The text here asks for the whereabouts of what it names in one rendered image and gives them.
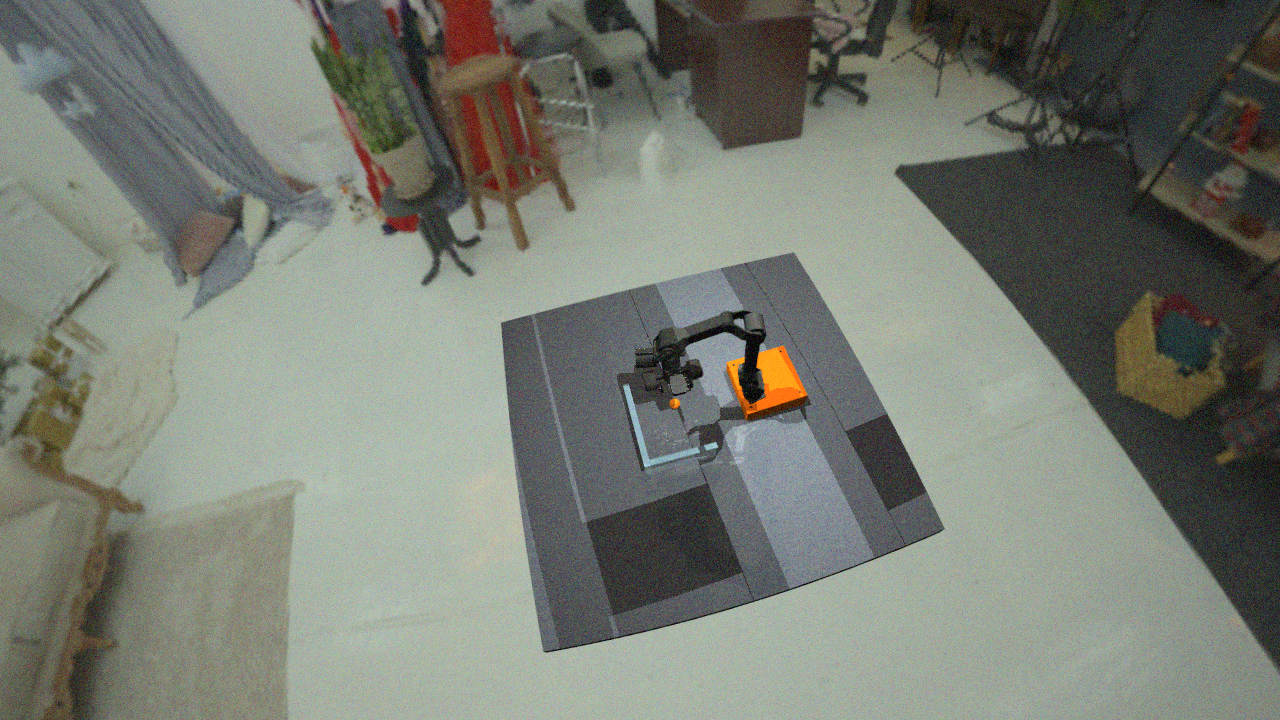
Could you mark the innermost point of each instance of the clear glass wall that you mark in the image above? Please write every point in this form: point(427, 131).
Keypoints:
point(680, 461)

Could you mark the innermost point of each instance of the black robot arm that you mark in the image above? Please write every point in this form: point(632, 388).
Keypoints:
point(671, 342)

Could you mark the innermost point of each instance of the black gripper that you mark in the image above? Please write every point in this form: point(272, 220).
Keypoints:
point(653, 381)

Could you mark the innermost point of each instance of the pale blue clear l-shaped wall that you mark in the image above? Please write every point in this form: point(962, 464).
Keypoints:
point(641, 442)

